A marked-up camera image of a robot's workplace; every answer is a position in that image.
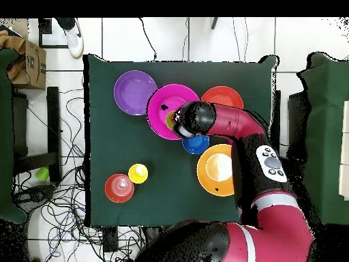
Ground person's foot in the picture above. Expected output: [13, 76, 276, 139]
[63, 19, 85, 59]

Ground black floor base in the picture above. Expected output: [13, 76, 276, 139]
[12, 184, 55, 208]

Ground green cloth side table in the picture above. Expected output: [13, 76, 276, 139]
[297, 51, 349, 226]
[0, 48, 28, 224]

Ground dark green tablecloth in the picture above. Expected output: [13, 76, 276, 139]
[82, 53, 280, 227]

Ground black square floor frame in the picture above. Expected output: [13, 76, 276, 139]
[37, 17, 70, 49]

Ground black metal stand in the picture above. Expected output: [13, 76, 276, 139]
[13, 86, 61, 184]

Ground large pink bowl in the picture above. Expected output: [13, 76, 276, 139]
[146, 83, 201, 141]

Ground large orange bowl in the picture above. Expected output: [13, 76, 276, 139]
[196, 143, 236, 197]

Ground person's leg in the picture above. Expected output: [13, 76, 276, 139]
[54, 17, 76, 31]

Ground large red shallow bowl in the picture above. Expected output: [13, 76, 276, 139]
[200, 85, 244, 110]

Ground tangle of floor cables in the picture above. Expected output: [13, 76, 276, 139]
[13, 89, 142, 262]

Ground thin black floor cable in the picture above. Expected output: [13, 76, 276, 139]
[138, 17, 157, 61]

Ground yellow cup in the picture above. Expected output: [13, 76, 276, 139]
[127, 163, 149, 184]

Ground small red bowl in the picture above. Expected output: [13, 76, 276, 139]
[104, 173, 135, 204]

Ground large purple shallow bowl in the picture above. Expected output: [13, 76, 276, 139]
[113, 70, 158, 117]

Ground small blue bowl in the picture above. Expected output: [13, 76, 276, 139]
[181, 134, 211, 156]

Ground cardboard box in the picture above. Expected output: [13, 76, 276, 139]
[6, 29, 47, 91]

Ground small green floor cup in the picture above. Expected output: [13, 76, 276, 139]
[35, 166, 50, 181]

